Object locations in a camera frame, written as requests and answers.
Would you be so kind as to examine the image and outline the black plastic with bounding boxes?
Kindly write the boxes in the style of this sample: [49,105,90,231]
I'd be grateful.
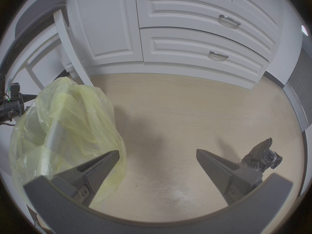
[240,137,283,173]

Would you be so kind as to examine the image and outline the yellow plastic bag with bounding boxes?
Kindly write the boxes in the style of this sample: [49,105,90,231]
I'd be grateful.
[9,77,127,203]

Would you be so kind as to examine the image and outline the white wardrobe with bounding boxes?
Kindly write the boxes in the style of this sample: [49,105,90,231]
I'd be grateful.
[59,0,286,90]

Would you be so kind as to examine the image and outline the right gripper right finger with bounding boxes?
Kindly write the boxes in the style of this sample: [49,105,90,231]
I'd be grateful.
[196,149,264,206]

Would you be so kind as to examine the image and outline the white chair with grey cushions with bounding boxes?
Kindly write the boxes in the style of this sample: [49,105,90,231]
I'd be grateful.
[5,0,95,92]

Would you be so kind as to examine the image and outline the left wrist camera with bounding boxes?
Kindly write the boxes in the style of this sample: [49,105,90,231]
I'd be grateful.
[10,82,21,101]

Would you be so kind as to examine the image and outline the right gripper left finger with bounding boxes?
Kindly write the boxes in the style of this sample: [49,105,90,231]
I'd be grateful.
[52,150,120,206]

